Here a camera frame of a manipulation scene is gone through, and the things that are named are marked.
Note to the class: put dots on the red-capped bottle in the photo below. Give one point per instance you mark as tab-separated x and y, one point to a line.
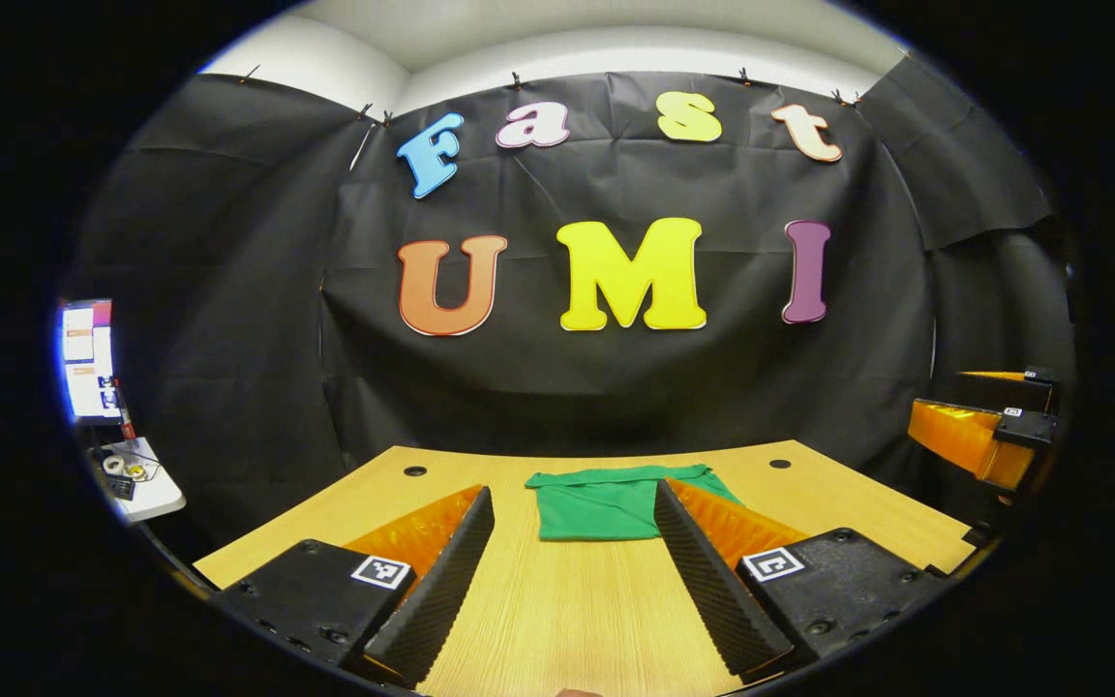
127	426

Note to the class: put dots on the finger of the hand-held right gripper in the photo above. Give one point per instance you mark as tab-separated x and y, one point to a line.
993	392
1027	428

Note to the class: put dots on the white side table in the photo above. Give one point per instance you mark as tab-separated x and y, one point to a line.
156	499

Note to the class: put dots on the black backdrop cloth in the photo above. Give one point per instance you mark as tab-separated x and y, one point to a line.
616	387

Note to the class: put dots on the green T-shirt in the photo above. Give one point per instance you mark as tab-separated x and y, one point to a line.
596	508

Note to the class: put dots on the computer monitor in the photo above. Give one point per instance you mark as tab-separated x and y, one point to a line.
88	358

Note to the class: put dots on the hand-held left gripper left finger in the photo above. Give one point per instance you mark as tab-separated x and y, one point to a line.
451	590

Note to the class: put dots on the white tape roll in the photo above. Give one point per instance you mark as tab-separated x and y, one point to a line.
108	465

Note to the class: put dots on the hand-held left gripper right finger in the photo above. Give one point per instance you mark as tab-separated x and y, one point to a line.
703	581

